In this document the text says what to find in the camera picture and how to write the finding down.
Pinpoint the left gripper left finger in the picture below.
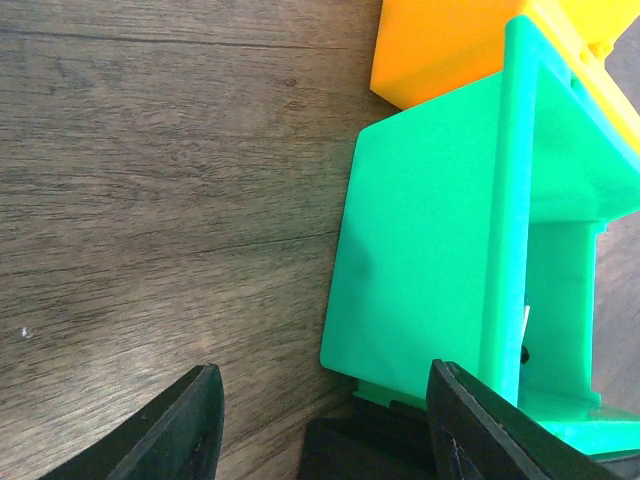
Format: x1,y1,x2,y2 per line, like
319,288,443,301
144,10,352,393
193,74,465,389
43,364,224,479

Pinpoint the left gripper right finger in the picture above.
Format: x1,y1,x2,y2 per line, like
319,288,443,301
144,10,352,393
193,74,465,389
426,360,619,479

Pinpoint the orange candy bin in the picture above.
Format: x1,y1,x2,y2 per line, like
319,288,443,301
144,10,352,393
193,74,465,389
369,0,640,146

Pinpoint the black candy bin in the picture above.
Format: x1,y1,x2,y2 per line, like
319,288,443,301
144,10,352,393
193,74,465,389
298,401,639,479

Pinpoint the green candy bin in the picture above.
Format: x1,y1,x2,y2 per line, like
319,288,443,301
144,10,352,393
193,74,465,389
320,15,639,455

